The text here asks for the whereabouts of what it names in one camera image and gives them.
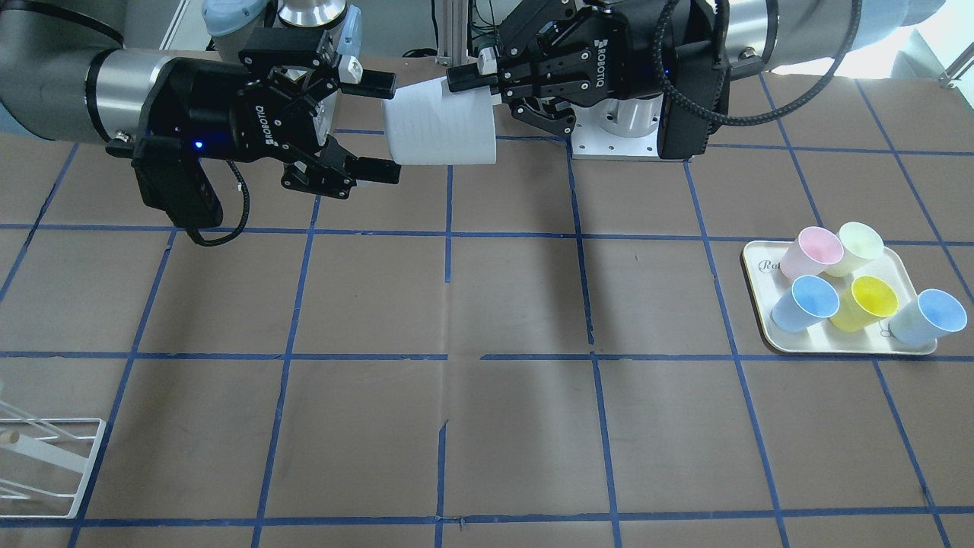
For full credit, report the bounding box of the yellow plastic cup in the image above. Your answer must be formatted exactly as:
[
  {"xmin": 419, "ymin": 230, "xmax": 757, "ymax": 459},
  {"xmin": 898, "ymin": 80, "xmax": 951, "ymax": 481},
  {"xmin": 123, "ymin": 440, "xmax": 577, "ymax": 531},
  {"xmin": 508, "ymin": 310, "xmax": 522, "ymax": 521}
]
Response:
[{"xmin": 829, "ymin": 276, "xmax": 899, "ymax": 333}]

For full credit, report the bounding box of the aluminium frame post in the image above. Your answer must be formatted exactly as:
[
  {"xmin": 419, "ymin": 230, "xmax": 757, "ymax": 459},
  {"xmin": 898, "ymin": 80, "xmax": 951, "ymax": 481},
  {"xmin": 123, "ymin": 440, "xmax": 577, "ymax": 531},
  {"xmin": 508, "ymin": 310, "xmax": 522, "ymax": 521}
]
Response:
[{"xmin": 434, "ymin": 0, "xmax": 472, "ymax": 68}]

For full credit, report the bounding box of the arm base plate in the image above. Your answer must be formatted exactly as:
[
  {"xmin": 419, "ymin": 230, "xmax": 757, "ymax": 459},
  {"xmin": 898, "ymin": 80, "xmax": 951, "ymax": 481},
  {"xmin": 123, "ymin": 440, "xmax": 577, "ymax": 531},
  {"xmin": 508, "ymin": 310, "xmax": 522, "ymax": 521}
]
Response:
[{"xmin": 570, "ymin": 96, "xmax": 695, "ymax": 162}]

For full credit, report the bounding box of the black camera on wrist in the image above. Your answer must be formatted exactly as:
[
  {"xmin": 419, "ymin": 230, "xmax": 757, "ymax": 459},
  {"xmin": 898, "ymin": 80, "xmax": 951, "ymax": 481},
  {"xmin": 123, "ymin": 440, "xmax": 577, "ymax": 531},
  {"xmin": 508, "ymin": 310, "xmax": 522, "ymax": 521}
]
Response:
[
  {"xmin": 131, "ymin": 135, "xmax": 224, "ymax": 230},
  {"xmin": 657, "ymin": 40, "xmax": 724, "ymax": 161}
]

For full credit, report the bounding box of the pale green plastic cup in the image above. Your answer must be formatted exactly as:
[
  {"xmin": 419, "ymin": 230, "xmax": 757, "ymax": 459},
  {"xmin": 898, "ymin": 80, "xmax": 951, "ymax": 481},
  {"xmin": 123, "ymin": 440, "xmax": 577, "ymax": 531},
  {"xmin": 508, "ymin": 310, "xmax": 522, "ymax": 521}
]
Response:
[{"xmin": 823, "ymin": 221, "xmax": 886, "ymax": 277}]

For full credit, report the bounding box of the white wire cup rack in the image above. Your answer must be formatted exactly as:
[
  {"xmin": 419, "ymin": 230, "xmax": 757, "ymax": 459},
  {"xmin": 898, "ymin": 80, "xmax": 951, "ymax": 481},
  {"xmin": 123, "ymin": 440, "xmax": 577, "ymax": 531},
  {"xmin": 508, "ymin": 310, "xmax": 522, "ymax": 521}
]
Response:
[{"xmin": 1, "ymin": 402, "xmax": 107, "ymax": 521}]

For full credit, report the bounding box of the pink plastic cup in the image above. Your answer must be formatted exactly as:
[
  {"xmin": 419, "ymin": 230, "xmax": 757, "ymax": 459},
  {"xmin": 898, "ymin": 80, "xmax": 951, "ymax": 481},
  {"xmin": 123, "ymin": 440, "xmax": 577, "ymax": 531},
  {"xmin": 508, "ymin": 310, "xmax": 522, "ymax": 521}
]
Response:
[{"xmin": 779, "ymin": 226, "xmax": 845, "ymax": 279}]

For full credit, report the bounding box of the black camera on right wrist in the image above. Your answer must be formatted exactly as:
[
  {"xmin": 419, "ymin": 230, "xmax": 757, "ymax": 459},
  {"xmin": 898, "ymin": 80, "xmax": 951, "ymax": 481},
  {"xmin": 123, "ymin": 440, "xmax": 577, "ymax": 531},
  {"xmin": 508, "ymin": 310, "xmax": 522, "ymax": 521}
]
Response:
[{"xmin": 131, "ymin": 135, "xmax": 224, "ymax": 230}]

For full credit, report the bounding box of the light blue plastic cup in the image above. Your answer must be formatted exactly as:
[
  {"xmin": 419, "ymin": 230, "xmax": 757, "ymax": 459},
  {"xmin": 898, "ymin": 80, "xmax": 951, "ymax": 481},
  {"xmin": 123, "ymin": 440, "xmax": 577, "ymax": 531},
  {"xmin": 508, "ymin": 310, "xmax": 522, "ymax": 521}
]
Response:
[{"xmin": 888, "ymin": 288, "xmax": 969, "ymax": 346}]

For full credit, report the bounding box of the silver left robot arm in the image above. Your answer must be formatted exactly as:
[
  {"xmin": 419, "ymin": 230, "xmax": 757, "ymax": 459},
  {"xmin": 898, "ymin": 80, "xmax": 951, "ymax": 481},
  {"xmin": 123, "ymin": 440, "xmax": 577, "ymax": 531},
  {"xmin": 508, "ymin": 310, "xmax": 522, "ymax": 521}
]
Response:
[{"xmin": 444, "ymin": 1, "xmax": 942, "ymax": 161}]

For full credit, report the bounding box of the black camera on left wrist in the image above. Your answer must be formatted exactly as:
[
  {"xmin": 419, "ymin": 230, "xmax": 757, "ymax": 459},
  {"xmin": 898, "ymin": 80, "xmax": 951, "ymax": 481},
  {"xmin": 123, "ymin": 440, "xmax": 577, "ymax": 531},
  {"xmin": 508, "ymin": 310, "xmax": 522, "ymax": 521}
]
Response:
[{"xmin": 657, "ymin": 40, "xmax": 724, "ymax": 161}]

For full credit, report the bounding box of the translucent white plastic cup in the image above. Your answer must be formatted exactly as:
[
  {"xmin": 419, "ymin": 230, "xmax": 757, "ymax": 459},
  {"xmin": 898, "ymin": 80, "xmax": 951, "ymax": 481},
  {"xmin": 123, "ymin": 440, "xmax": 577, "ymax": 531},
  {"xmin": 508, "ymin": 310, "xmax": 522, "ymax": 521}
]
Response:
[{"xmin": 383, "ymin": 77, "xmax": 497, "ymax": 166}]

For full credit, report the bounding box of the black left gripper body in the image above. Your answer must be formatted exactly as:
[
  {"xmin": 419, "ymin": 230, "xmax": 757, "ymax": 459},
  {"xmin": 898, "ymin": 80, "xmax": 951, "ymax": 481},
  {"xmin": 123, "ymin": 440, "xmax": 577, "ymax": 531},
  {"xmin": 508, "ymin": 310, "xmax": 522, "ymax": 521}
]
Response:
[{"xmin": 483, "ymin": 1, "xmax": 664, "ymax": 138}]

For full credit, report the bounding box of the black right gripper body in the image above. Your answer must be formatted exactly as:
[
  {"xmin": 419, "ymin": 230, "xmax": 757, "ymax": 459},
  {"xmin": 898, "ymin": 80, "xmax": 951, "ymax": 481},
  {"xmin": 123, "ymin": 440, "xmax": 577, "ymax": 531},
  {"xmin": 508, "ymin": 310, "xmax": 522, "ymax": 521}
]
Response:
[{"xmin": 105, "ymin": 29, "xmax": 356, "ymax": 200}]

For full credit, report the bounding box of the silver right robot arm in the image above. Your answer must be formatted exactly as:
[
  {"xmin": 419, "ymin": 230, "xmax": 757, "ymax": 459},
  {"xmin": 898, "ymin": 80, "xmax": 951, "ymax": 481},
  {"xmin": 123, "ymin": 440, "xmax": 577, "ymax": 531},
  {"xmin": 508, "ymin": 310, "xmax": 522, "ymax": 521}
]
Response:
[{"xmin": 2, "ymin": 1, "xmax": 401, "ymax": 215}]

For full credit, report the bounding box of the cream plastic tray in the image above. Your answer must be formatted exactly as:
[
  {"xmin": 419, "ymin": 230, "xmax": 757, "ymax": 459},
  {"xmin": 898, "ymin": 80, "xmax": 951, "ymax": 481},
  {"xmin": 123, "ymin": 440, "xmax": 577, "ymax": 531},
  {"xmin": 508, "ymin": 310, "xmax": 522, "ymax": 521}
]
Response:
[{"xmin": 742, "ymin": 241, "xmax": 938, "ymax": 356}]

